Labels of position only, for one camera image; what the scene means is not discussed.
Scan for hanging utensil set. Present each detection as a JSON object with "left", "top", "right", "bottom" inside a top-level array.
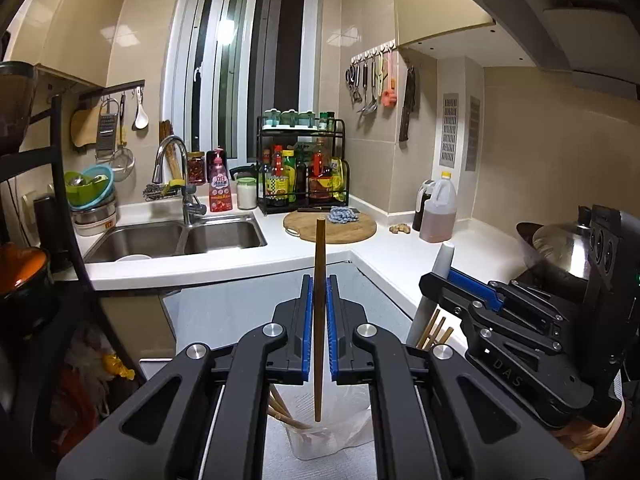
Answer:
[{"left": 345, "top": 41, "right": 398, "bottom": 116}]

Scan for chrome kitchen faucet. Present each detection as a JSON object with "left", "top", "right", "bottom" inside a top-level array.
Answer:
[{"left": 143, "top": 134, "right": 208, "bottom": 227}]

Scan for red dish soap bottle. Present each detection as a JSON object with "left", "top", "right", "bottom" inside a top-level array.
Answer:
[{"left": 207, "top": 148, "right": 232, "bottom": 212}]

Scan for hanging cleaver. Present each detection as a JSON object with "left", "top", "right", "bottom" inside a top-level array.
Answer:
[{"left": 398, "top": 66, "right": 419, "bottom": 143}]

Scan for black metal shelf rack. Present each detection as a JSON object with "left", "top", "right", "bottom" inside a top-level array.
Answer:
[{"left": 0, "top": 94, "right": 147, "bottom": 461}]

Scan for steel wok with lid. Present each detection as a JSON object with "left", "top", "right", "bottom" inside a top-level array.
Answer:
[{"left": 515, "top": 206, "right": 591, "bottom": 292}]

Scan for person's right hand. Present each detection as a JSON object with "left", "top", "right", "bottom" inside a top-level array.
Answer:
[{"left": 551, "top": 404, "right": 625, "bottom": 462}]

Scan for white handled fork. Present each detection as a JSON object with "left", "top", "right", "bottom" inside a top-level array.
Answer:
[{"left": 406, "top": 240, "right": 454, "bottom": 348}]

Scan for round wooden cutting board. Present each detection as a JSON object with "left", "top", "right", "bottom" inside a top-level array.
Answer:
[{"left": 283, "top": 211, "right": 378, "bottom": 245}]

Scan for green and blue colander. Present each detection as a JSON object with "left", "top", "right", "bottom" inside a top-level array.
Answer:
[{"left": 64, "top": 165, "right": 114, "bottom": 210}]

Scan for metal box grater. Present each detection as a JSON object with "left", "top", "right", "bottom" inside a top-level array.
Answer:
[{"left": 96, "top": 96, "right": 118, "bottom": 159}]

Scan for oil jug with yellow cap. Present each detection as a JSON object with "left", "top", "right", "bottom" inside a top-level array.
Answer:
[{"left": 420, "top": 171, "right": 457, "bottom": 243}]

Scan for black spice rack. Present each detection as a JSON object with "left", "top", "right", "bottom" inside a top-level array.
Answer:
[{"left": 255, "top": 108, "right": 349, "bottom": 214}]

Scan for range hood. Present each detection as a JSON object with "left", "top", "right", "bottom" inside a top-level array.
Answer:
[{"left": 473, "top": 0, "right": 639, "bottom": 101}]

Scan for grey table cloth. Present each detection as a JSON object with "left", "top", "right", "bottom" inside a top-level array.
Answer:
[{"left": 162, "top": 259, "right": 417, "bottom": 480}]

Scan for steel double sink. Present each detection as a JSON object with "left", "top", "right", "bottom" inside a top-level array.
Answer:
[{"left": 84, "top": 214, "right": 267, "bottom": 263}]

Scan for orange lidded black pot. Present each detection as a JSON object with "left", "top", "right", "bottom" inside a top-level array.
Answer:
[{"left": 0, "top": 242, "right": 52, "bottom": 302}]

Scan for blue dish cloth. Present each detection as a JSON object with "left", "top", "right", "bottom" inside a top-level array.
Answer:
[{"left": 326, "top": 206, "right": 359, "bottom": 224}]

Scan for clear plastic utensil holder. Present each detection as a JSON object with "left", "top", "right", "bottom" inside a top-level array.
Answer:
[{"left": 279, "top": 382, "right": 373, "bottom": 460}]

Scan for white jar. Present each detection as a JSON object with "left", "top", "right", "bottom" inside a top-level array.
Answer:
[{"left": 236, "top": 177, "right": 257, "bottom": 210}]

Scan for white hanging ladle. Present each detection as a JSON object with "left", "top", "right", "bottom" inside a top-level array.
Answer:
[{"left": 132, "top": 87, "right": 149, "bottom": 131}]

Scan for wooden chopstick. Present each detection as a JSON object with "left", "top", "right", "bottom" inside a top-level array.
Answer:
[
  {"left": 312, "top": 219, "right": 326, "bottom": 422},
  {"left": 267, "top": 405, "right": 310, "bottom": 430},
  {"left": 416, "top": 308, "right": 441, "bottom": 350},
  {"left": 435, "top": 327, "right": 454, "bottom": 344},
  {"left": 422, "top": 316, "right": 446, "bottom": 350},
  {"left": 269, "top": 394, "right": 285, "bottom": 416},
  {"left": 270, "top": 384, "right": 291, "bottom": 418}
]

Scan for window with white frame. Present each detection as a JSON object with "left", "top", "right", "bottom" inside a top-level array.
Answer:
[{"left": 160, "top": 0, "right": 321, "bottom": 167}]

